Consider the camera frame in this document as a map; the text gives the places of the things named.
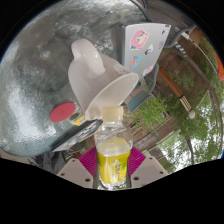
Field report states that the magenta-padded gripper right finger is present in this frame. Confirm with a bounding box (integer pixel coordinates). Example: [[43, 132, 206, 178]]
[[128, 147, 170, 189]]

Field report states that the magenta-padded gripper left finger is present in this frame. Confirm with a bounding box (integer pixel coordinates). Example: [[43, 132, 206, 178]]
[[57, 147, 98, 188]]

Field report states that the yellow-labelled clear drink bottle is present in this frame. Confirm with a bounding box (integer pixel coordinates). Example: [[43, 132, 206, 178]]
[[93, 105, 134, 190]]

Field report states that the dark grey backpack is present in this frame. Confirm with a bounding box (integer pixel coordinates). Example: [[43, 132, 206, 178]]
[[29, 151, 68, 174]]

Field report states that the small yellow card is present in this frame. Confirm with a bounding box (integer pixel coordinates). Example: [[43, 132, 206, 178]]
[[71, 113, 87, 127]]

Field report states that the flat round red coaster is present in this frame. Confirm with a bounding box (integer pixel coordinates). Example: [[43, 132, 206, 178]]
[[49, 102, 77, 123]]

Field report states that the green plant in teal pot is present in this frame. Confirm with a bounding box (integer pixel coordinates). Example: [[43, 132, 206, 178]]
[[124, 88, 168, 134]]

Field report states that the white ceramic mug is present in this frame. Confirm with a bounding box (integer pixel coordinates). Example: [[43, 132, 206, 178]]
[[67, 38, 140, 122]]

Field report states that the blue yellow striped cone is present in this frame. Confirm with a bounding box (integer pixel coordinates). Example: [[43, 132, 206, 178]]
[[173, 40, 188, 56]]

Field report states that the silver laptop with stickers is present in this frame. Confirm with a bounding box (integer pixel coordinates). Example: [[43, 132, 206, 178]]
[[121, 22, 172, 79]]

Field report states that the striped lamp post with globe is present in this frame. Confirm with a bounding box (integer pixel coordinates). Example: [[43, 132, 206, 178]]
[[158, 68, 197, 120]]

